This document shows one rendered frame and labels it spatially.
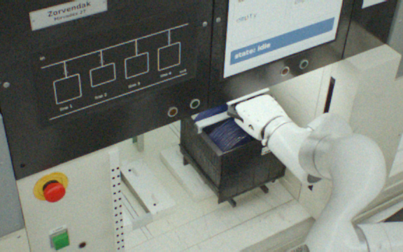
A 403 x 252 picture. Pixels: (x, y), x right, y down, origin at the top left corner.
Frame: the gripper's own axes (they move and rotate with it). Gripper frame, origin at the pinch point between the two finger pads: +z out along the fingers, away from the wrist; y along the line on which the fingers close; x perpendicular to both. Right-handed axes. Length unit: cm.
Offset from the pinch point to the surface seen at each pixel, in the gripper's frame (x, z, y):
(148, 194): -33.2, 8.0, -21.4
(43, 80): 36, -19, -54
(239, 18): 36.5, -18.9, -15.7
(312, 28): 28.7, -18.7, 3.0
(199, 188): -33.1, 3.1, -7.9
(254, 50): 28.1, -18.8, -11.4
